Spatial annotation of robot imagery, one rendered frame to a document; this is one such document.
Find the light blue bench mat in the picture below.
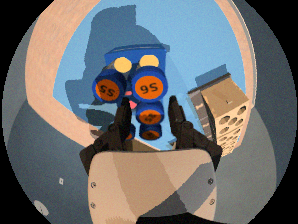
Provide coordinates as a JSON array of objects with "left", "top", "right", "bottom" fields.
[{"left": 52, "top": 0, "right": 246, "bottom": 150}]

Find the blue tube rack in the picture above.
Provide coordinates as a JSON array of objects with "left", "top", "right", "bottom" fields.
[{"left": 104, "top": 44, "right": 166, "bottom": 105}]

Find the clear conical tube with red liquid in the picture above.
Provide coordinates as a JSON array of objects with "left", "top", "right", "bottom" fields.
[{"left": 139, "top": 124, "right": 162, "bottom": 141}]

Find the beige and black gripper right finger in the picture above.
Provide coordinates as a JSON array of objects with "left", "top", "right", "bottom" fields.
[{"left": 168, "top": 95, "right": 223, "bottom": 172}]

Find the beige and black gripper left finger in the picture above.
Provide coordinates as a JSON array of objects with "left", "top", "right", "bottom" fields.
[{"left": 79, "top": 97, "right": 132, "bottom": 177}]

